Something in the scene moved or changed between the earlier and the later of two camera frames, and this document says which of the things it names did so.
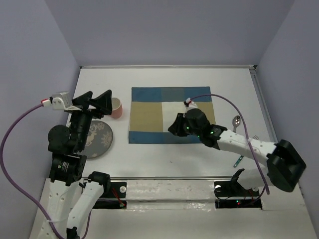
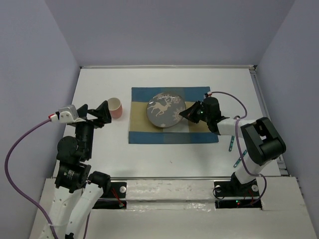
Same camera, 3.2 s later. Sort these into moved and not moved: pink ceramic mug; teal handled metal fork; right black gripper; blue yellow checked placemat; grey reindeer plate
Moved: right black gripper; grey reindeer plate
Not moved: blue yellow checked placemat; teal handled metal fork; pink ceramic mug
